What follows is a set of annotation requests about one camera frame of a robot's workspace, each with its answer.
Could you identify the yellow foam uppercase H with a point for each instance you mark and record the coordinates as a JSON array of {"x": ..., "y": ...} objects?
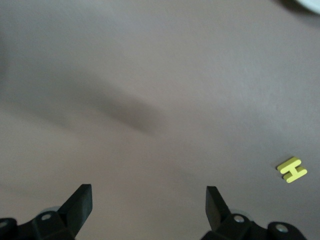
[{"x": 292, "y": 170}]

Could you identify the brown table cover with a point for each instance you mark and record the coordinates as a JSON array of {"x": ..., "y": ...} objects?
[{"x": 175, "y": 50}]

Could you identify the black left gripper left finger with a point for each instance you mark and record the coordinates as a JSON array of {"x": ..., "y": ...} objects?
[{"x": 72, "y": 215}]

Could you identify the beige plate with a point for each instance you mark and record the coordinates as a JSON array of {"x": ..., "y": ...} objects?
[{"x": 310, "y": 5}]

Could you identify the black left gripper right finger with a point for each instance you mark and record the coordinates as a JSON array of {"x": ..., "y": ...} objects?
[{"x": 220, "y": 220}]

